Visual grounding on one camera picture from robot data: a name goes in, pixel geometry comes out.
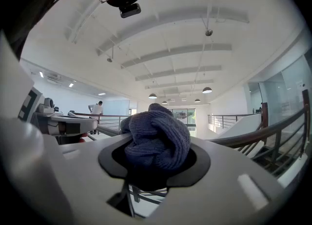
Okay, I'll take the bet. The brown wooden stair balustrade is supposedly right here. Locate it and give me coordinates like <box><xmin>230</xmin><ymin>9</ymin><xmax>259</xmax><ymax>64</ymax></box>
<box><xmin>260</xmin><ymin>102</ymin><xmax>269</xmax><ymax>129</ymax></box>

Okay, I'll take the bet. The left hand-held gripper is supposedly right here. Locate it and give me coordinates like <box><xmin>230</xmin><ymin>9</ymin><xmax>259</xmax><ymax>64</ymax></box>
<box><xmin>17</xmin><ymin>87</ymin><xmax>98</xmax><ymax>145</ymax></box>

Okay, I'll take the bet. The black metal balcony railing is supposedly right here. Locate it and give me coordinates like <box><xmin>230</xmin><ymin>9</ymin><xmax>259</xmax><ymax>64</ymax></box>
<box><xmin>207</xmin><ymin>113</ymin><xmax>263</xmax><ymax>130</ymax></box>
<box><xmin>72</xmin><ymin>112</ymin><xmax>130</xmax><ymax>132</ymax></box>

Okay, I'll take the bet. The glass office partition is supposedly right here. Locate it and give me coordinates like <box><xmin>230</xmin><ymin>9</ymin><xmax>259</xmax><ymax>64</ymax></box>
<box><xmin>247</xmin><ymin>56</ymin><xmax>312</xmax><ymax>132</ymax></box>

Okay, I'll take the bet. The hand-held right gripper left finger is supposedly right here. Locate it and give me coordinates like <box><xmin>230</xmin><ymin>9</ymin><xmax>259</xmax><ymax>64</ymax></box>
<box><xmin>45</xmin><ymin>133</ymin><xmax>137</xmax><ymax>225</ymax></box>

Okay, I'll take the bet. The white ceiling air conditioner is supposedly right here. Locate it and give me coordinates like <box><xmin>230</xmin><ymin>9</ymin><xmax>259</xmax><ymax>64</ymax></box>
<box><xmin>46</xmin><ymin>74</ymin><xmax>63</xmax><ymax>83</ymax></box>

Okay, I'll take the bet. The brown wooden staircase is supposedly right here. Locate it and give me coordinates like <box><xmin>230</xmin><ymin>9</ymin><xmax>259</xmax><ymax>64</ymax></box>
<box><xmin>252</xmin><ymin>143</ymin><xmax>302</xmax><ymax>177</ymax></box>

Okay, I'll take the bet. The dark wooden handrail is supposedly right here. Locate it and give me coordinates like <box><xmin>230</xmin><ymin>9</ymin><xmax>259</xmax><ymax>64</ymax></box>
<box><xmin>86</xmin><ymin>89</ymin><xmax>312</xmax><ymax>178</ymax></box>

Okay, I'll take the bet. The black head-worn camera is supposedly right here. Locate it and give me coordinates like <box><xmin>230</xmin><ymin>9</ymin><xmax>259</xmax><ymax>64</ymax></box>
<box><xmin>118</xmin><ymin>2</ymin><xmax>142</xmax><ymax>19</ymax></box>

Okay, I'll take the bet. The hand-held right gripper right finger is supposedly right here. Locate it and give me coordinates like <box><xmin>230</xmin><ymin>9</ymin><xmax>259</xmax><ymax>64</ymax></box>
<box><xmin>146</xmin><ymin>137</ymin><xmax>291</xmax><ymax>225</ymax></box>

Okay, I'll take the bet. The dark blue cloth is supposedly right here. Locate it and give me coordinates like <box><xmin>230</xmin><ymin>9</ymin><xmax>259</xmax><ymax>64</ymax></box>
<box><xmin>120</xmin><ymin>103</ymin><xmax>192</xmax><ymax>171</ymax></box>

